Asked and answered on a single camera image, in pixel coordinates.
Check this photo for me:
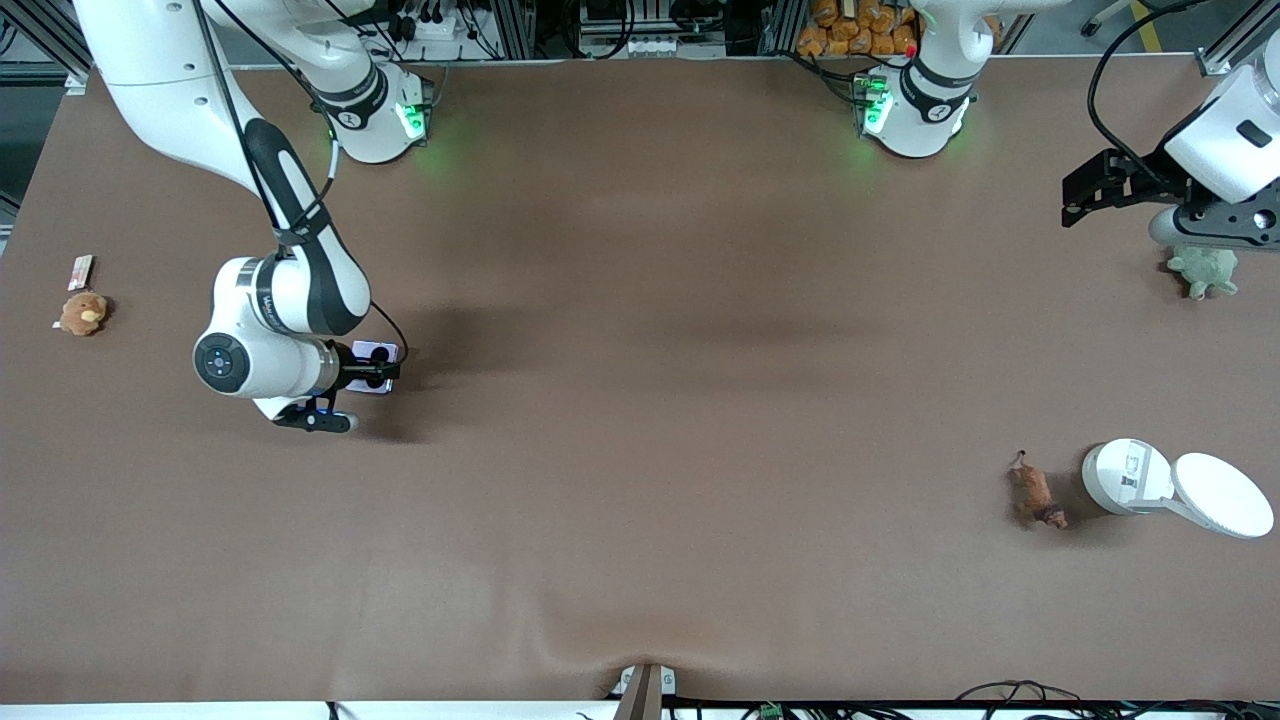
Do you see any brown plush toy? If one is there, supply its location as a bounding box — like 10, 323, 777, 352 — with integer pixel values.
52, 291, 111, 337

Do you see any lilac phone with black lenses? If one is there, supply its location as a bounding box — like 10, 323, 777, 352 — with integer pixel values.
350, 340, 400, 395

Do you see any white flat power strip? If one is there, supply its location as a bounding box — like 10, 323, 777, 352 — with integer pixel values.
598, 36, 683, 58

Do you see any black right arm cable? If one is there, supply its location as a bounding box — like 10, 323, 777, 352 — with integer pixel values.
198, 0, 410, 367

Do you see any white stand leg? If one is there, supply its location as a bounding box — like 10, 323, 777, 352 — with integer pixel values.
1080, 0, 1131, 38

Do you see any white power strip with plugs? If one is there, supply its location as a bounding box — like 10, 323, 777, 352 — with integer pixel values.
385, 0, 473, 43

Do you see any black loose cable bundle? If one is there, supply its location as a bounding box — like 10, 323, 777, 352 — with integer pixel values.
955, 680, 1086, 720

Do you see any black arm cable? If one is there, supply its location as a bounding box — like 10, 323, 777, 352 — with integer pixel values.
198, 0, 410, 367
1087, 0, 1217, 173

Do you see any green plush turtle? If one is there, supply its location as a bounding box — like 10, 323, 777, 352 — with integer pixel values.
1167, 246, 1240, 301

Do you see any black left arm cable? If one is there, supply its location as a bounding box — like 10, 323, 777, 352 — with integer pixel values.
1087, 0, 1217, 173

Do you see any aluminium frame corner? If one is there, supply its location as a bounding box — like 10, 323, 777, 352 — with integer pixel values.
1197, 0, 1280, 77

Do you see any white bin with open lid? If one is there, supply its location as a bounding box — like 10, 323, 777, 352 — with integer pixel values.
1082, 438, 1275, 540

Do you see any brown lion statue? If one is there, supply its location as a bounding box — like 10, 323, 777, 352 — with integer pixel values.
1008, 451, 1069, 531

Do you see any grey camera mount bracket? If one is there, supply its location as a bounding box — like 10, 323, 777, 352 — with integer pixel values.
612, 663, 677, 720

